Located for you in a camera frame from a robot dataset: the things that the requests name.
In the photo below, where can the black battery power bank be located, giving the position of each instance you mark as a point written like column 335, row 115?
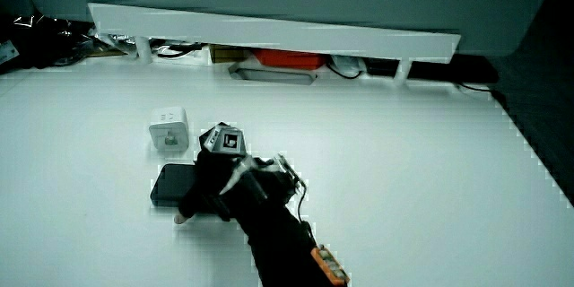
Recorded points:
column 172, row 186

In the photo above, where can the orange box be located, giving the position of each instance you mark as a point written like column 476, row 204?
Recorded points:
column 289, row 59

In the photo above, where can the white label card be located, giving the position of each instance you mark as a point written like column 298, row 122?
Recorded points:
column 8, row 51

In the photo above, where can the white charger cube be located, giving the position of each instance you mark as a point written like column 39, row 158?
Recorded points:
column 169, row 128

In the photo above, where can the white round device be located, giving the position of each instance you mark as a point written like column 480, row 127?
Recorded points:
column 347, row 65

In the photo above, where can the person's right hand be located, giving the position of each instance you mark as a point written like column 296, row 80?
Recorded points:
column 244, row 184

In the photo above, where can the orange tracker module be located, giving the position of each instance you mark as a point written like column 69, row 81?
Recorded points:
column 331, row 266

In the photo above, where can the grey flat tray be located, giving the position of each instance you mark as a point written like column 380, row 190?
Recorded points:
column 273, row 75

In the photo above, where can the brown cardboard box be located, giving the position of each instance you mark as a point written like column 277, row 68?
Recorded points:
column 226, row 54

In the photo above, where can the white desk shelf riser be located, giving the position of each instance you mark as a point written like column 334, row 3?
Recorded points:
column 269, row 33

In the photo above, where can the pile of black bags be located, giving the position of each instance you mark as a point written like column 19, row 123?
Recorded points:
column 40, row 42

